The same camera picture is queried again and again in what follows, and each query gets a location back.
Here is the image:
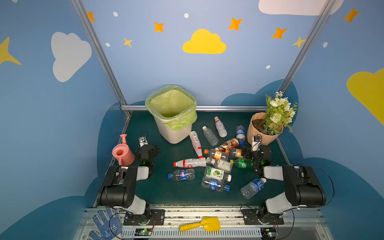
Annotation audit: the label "small blue label bottle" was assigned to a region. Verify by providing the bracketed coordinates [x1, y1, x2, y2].
[236, 125, 246, 143]

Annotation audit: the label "blue label water bottle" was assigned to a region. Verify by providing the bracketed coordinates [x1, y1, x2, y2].
[241, 178, 267, 200]

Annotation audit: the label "pepsi bottle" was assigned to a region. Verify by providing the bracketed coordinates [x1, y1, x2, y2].
[168, 169, 195, 181]
[201, 177, 230, 192]

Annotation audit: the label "white bottle red cap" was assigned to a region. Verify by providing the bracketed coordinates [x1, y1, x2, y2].
[189, 131, 204, 158]
[173, 158, 207, 169]
[214, 116, 228, 138]

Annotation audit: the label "clear bottle white cap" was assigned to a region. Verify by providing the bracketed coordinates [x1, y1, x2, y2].
[202, 126, 219, 147]

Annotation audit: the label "pepsi bottle front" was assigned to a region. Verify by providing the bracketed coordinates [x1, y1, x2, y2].
[201, 177, 230, 192]

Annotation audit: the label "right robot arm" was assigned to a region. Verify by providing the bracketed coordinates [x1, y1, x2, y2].
[241, 145, 327, 218]

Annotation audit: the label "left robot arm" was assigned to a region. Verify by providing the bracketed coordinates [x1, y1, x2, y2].
[96, 144, 161, 219]

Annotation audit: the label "white trash bin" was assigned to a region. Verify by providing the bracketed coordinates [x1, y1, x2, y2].
[155, 118, 193, 144]

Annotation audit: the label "green plastic bin liner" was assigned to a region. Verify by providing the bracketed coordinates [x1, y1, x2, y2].
[145, 85, 198, 131]

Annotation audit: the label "green plastic bottle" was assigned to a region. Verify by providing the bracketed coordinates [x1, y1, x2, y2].
[231, 158, 254, 169]

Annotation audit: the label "pink watering can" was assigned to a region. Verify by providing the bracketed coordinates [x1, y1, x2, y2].
[112, 134, 135, 167]

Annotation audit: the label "orange label bottle right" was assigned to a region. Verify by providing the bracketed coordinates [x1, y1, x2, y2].
[225, 148, 252, 159]

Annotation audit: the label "clear bottle white label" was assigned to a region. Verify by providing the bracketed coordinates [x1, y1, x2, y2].
[206, 157, 233, 174]

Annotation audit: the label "lime label jar bottle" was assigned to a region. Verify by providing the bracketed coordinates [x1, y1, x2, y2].
[204, 166, 232, 182]

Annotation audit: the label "white artificial flowers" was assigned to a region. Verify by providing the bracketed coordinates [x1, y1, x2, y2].
[261, 91, 299, 136]

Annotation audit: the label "orange cap bottle left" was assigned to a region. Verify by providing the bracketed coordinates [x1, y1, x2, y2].
[204, 149, 230, 161]

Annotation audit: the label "right controller board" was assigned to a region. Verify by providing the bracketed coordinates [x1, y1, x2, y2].
[261, 228, 279, 240]

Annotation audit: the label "controller board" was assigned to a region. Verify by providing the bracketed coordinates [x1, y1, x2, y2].
[261, 228, 279, 240]
[135, 229, 153, 237]

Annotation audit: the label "left controller board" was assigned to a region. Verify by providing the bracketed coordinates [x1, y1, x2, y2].
[135, 229, 153, 237]

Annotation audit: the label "blue dotted work glove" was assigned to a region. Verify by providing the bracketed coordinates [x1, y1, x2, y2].
[89, 208, 122, 240]

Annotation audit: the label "yellow plastic shovel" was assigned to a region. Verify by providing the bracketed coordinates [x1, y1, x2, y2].
[179, 217, 221, 232]

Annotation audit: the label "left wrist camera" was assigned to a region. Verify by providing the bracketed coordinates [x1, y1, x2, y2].
[139, 136, 149, 148]

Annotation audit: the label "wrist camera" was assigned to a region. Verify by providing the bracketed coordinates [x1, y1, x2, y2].
[139, 136, 149, 148]
[251, 134, 262, 152]

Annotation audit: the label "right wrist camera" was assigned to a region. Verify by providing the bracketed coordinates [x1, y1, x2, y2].
[251, 134, 262, 152]

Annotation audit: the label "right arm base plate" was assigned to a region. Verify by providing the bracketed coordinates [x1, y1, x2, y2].
[240, 209, 285, 226]

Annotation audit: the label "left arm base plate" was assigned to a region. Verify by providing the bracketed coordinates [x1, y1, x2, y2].
[123, 209, 165, 226]

